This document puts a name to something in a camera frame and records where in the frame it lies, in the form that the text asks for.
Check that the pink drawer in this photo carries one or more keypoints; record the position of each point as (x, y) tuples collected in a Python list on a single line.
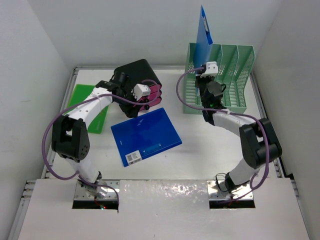
[(155, 96), (148, 103), (155, 88)]

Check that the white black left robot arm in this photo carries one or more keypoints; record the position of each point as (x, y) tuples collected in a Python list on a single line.
[(70, 137)]

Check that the dark blue clipboard folder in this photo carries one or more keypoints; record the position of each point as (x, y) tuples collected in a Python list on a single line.
[(145, 136)]

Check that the pink top drawer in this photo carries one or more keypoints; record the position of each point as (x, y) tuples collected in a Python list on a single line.
[(155, 88)]

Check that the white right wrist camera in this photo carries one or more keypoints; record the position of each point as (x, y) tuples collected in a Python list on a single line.
[(210, 69)]

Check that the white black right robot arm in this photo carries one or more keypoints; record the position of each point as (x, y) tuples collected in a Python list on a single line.
[(258, 139)]

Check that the black drawer cabinet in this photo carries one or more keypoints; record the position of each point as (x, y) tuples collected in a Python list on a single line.
[(137, 72)]

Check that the mint green file rack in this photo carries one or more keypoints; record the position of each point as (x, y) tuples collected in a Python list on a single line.
[(234, 63)]

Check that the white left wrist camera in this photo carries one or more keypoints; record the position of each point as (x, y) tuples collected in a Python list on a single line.
[(140, 90)]

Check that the pink bottom drawer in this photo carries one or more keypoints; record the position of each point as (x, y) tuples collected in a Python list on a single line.
[(148, 103)]

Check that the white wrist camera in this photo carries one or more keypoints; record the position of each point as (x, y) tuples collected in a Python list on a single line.
[(210, 69), (140, 90)]

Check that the light blue book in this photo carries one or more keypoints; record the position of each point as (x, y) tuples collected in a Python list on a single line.
[(204, 41)]

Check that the pink middle drawer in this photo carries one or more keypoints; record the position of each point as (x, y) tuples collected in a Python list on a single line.
[(155, 96)]

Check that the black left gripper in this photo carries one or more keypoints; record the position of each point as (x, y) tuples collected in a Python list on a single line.
[(130, 94)]

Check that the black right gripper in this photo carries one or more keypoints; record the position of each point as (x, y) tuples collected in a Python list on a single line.
[(199, 79)]

